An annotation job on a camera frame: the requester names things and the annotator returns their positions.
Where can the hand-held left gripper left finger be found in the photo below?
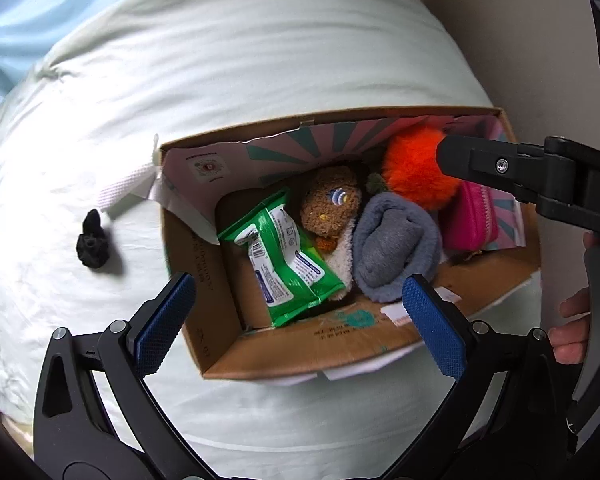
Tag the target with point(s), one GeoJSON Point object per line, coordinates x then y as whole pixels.
{"type": "Point", "coordinates": [165, 325]}

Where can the person's right hand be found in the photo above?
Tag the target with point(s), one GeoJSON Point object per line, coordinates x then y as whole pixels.
{"type": "Point", "coordinates": [572, 345]}

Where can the pink pouch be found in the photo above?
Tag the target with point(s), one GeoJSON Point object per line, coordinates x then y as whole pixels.
{"type": "Point", "coordinates": [472, 220]}

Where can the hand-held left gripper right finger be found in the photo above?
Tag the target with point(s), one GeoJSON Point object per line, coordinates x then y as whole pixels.
{"type": "Point", "coordinates": [435, 330]}

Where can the orange fluffy pompom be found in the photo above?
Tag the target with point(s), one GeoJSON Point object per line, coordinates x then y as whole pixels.
{"type": "Point", "coordinates": [410, 160]}

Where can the brown plush toy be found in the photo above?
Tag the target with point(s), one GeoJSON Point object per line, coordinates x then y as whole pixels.
{"type": "Point", "coordinates": [330, 200]}

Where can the grey sock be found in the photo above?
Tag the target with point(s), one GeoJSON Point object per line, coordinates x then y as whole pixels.
{"type": "Point", "coordinates": [390, 245]}

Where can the black scrunchie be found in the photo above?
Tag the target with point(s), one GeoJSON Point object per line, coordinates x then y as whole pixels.
{"type": "Point", "coordinates": [92, 247]}

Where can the white tissue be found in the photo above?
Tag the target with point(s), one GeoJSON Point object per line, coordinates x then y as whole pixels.
{"type": "Point", "coordinates": [130, 185]}

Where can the light blue hanging cloth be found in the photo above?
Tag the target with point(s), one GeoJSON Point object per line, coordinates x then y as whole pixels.
{"type": "Point", "coordinates": [30, 10]}

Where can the green wet wipes pack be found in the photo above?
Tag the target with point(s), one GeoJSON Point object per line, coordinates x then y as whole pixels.
{"type": "Point", "coordinates": [275, 240]}

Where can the cardboard box with pink print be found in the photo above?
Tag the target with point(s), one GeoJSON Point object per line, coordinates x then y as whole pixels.
{"type": "Point", "coordinates": [230, 350]}

